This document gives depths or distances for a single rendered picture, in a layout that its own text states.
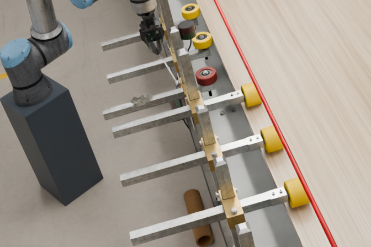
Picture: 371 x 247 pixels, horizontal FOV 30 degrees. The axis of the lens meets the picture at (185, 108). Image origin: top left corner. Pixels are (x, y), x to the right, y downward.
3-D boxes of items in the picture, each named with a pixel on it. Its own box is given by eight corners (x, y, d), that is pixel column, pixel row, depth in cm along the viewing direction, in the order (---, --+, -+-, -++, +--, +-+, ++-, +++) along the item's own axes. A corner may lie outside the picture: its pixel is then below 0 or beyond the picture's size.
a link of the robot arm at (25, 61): (4, 81, 325) (-10, 50, 314) (32, 62, 333) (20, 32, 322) (22, 91, 315) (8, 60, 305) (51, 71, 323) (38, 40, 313)
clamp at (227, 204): (227, 230, 196) (224, 219, 193) (217, 198, 207) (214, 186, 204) (248, 224, 196) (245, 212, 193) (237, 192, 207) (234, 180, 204)
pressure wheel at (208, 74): (202, 103, 264) (197, 80, 257) (199, 92, 271) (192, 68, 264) (223, 98, 264) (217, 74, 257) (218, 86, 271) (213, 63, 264)
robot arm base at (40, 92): (26, 111, 319) (19, 95, 313) (6, 97, 332) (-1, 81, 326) (60, 90, 327) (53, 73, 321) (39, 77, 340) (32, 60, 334)
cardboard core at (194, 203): (194, 237, 308) (181, 192, 332) (197, 248, 313) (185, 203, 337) (211, 232, 309) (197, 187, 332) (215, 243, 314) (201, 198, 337)
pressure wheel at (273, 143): (262, 130, 215) (258, 127, 223) (269, 155, 216) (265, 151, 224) (280, 125, 215) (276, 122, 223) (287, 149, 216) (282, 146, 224)
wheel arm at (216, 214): (133, 247, 198) (130, 239, 195) (131, 237, 201) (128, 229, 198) (300, 198, 199) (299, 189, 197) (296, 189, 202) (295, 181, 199)
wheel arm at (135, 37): (104, 53, 304) (101, 45, 301) (103, 49, 307) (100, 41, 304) (199, 26, 305) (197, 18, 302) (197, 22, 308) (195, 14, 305)
